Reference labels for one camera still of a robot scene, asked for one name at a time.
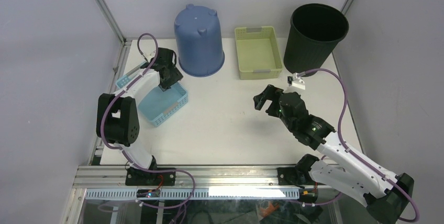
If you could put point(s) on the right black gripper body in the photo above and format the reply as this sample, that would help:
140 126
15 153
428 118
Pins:
291 125

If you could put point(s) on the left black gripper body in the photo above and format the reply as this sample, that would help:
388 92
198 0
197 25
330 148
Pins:
174 77

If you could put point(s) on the large blue plastic bucket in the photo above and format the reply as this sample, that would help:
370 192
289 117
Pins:
199 42

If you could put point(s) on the light green plastic basket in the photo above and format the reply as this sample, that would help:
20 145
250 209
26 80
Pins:
258 53

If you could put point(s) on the light blue plastic basket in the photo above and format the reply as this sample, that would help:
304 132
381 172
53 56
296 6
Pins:
142 96

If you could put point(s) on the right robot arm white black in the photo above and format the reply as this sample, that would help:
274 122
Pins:
383 193

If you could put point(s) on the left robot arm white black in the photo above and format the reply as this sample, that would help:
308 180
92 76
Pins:
119 134

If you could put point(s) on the black plastic bucket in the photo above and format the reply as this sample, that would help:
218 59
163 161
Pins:
315 30

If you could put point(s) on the orange object under table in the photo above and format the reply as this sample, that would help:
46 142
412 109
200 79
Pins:
267 207

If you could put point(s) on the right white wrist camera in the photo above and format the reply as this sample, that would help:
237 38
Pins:
295 81

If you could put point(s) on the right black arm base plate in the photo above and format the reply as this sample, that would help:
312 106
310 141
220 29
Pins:
290 176

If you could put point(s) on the white slotted cable duct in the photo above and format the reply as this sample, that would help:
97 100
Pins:
214 192

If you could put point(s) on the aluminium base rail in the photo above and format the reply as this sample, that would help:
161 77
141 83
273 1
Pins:
115 176

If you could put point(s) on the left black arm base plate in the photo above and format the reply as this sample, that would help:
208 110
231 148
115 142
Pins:
136 177

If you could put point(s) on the left corner aluminium post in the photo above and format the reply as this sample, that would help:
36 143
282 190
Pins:
111 20

